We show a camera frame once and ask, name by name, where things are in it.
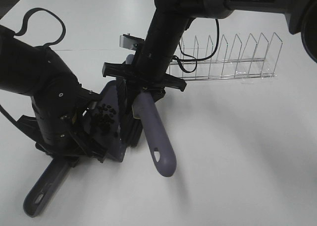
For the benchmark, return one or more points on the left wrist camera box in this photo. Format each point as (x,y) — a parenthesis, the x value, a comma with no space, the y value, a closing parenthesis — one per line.
(88,99)

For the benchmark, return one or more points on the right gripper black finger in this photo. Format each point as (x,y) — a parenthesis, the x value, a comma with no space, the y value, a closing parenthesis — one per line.
(157,93)

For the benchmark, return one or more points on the pile of coffee beans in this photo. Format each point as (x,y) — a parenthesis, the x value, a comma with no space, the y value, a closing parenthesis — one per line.
(102,120)

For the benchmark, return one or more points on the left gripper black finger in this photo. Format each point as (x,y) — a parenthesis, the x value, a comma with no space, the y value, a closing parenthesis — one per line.
(73,161)

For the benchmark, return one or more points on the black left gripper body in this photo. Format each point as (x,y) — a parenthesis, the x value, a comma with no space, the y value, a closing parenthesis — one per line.
(59,128)

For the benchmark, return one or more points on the chrome wire rack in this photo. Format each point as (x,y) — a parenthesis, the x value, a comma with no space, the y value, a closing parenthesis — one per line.
(253,57)

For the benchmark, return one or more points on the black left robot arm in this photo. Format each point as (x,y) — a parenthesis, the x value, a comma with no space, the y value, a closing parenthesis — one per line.
(27,70)

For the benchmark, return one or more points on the purple plastic dustpan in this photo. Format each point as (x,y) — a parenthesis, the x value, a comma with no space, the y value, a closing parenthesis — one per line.
(53,175)

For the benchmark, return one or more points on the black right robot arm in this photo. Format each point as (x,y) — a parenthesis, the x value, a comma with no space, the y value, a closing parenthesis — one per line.
(172,17)

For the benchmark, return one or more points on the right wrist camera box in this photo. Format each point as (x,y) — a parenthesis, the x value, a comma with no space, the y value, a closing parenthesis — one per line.
(130,42)

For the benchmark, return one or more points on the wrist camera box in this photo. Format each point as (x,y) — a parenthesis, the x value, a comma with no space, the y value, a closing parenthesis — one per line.
(88,99)
(130,42)

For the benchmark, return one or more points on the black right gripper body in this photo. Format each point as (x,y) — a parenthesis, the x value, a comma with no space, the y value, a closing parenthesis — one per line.
(151,60)

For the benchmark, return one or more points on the purple brush with black bristles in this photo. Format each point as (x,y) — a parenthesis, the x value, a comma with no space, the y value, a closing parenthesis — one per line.
(137,113)

